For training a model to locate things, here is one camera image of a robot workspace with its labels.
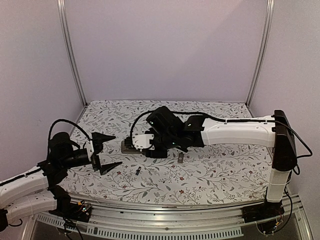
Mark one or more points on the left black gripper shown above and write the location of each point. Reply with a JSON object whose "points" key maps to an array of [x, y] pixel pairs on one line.
{"points": [[99, 138]]}

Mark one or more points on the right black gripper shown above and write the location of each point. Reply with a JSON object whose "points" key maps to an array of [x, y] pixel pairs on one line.
{"points": [[162, 155]]}

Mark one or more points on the grey battery cover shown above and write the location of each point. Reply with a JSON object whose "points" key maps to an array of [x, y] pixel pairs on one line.
{"points": [[180, 158]]}

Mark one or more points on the white grey remote control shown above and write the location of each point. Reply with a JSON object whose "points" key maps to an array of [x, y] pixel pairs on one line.
{"points": [[129, 150]]}

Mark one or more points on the black battery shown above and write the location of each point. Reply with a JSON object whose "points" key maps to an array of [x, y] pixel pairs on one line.
{"points": [[138, 171]]}

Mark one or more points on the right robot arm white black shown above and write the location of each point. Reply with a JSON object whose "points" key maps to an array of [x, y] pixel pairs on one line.
{"points": [[168, 131]]}

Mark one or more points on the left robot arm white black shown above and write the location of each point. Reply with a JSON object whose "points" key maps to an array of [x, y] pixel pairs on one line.
{"points": [[37, 190]]}

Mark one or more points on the floral patterned table mat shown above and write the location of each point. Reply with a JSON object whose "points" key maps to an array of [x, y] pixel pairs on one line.
{"points": [[217, 174]]}

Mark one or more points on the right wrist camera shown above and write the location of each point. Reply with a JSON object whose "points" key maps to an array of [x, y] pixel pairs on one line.
{"points": [[128, 144]]}

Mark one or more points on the aluminium front rail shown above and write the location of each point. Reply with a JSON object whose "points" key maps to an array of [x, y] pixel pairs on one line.
{"points": [[119, 220]]}

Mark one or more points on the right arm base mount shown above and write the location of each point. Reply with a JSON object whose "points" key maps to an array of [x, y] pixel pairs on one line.
{"points": [[262, 211]]}

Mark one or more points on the left aluminium frame post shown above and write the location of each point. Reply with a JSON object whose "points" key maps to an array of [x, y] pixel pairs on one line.
{"points": [[61, 6]]}

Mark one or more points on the aluminium frame post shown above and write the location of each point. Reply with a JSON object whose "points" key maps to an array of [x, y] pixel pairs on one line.
{"points": [[270, 5], [61, 6]]}

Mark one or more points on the right aluminium frame post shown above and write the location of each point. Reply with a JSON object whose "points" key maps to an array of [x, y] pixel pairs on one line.
{"points": [[270, 5]]}

